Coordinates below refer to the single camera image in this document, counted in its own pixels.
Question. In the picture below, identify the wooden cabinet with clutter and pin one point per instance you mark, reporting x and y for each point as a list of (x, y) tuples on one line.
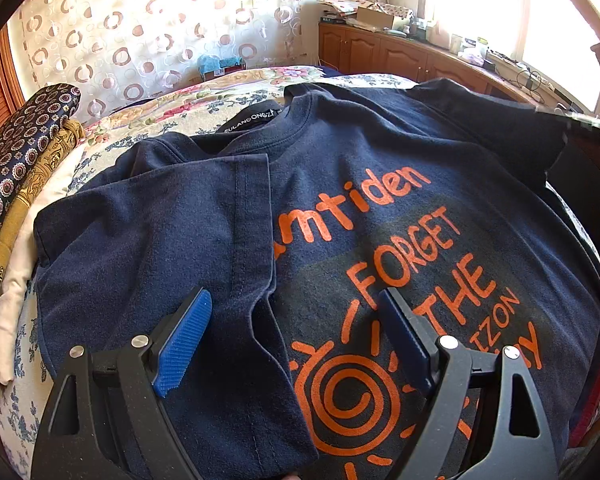
[(470, 50)]

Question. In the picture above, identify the teal box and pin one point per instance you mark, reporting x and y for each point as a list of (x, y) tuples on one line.
[(212, 65)]

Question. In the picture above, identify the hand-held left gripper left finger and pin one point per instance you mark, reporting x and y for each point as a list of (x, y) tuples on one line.
[(185, 340)]

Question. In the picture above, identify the sheer circle patterned curtain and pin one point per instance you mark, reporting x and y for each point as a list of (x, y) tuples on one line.
[(130, 10)]

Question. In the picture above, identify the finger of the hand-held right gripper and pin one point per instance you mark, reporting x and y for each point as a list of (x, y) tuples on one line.
[(580, 121)]

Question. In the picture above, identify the pink floral quilt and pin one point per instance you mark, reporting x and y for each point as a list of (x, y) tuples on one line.
[(180, 100)]

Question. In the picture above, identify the navy printed t-shirt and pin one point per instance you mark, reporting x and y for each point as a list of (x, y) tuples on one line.
[(330, 170)]

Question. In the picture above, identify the blue floral bedspread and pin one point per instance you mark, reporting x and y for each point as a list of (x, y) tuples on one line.
[(35, 400)]

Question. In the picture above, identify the white folded cloth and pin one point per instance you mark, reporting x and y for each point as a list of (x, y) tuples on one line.
[(15, 280)]

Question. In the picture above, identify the yellow patterned folded cloth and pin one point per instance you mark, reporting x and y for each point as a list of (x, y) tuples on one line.
[(35, 180)]

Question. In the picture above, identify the navy medallion patterned folded cloth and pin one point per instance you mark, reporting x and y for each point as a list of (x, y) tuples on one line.
[(20, 145)]

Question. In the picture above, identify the wooden slatted headboard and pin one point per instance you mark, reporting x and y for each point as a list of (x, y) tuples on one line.
[(0, 80)]

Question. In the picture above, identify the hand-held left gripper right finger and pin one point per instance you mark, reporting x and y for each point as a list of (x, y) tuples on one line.
[(405, 340)]

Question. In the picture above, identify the cardboard box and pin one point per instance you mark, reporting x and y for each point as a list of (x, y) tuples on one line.
[(375, 17)]

